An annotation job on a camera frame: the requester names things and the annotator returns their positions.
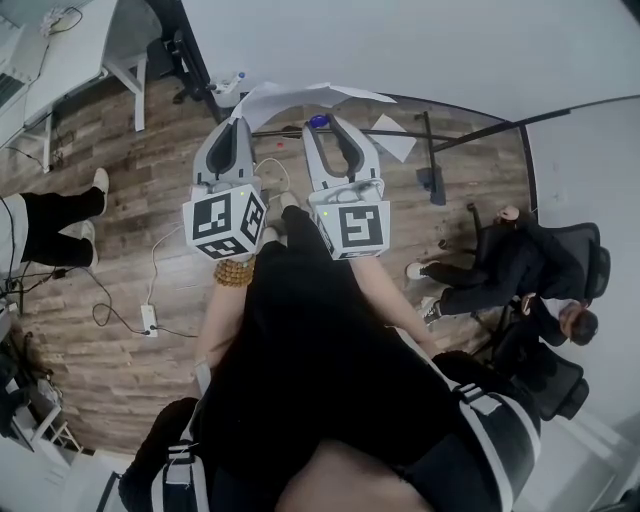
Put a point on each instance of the black equipment pile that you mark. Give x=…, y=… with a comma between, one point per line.
x=20, y=380

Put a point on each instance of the black eraser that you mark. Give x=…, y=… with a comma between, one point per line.
x=291, y=132

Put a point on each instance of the white marker tray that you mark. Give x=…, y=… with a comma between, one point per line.
x=227, y=86

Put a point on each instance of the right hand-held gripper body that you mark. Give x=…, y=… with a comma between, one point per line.
x=357, y=225

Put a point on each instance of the black and white harness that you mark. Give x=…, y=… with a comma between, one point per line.
x=477, y=397

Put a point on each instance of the person's left forearm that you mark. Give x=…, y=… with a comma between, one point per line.
x=220, y=320

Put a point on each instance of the white power strip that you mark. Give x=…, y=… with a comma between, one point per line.
x=148, y=317

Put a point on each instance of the white desk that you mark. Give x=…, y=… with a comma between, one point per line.
x=70, y=55

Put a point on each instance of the person's right forearm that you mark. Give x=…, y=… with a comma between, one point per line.
x=385, y=300

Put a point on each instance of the flat white paper sheet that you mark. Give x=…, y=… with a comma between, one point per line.
x=395, y=137

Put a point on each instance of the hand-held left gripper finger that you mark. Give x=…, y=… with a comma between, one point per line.
x=245, y=160
x=202, y=167

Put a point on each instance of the white metal rack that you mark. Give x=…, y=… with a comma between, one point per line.
x=47, y=430

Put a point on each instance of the round blue magnet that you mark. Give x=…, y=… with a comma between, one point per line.
x=318, y=121

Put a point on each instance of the white plastic bag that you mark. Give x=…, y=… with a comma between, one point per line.
x=270, y=102

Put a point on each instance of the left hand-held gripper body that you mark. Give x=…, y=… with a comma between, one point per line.
x=215, y=220

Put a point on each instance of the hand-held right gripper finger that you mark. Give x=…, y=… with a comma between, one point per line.
x=315, y=165
x=367, y=160

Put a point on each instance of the white charger bundle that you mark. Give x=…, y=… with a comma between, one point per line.
x=55, y=19

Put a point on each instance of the black mesh office chair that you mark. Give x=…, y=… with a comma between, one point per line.
x=560, y=385
x=585, y=250

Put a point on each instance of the white box device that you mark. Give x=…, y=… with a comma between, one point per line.
x=10, y=87

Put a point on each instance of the person's white shoe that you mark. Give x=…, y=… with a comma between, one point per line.
x=289, y=200
x=272, y=235

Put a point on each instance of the person's black clothing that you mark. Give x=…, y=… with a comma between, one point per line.
x=310, y=360

